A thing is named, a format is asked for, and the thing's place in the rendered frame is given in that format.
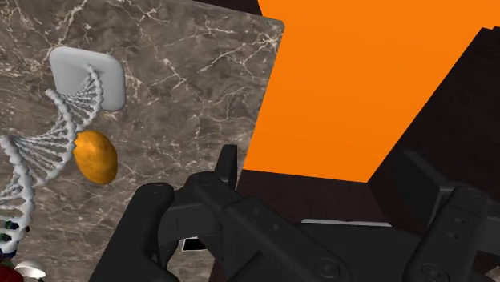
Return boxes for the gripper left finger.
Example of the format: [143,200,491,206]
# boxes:
[88,143,353,282]

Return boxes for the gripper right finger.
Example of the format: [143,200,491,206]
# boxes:
[395,149,500,282]

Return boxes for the black flat rectangle white edge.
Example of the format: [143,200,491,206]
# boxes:
[180,236,208,252]

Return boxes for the yellow-orange potato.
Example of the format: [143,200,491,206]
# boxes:
[72,130,119,185]

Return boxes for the white dome-shaped object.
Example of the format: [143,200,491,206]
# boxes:
[14,260,47,280]

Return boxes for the white double helix sculpture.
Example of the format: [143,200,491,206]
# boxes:
[0,46,127,260]

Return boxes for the red round object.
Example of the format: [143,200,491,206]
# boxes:
[0,264,25,282]

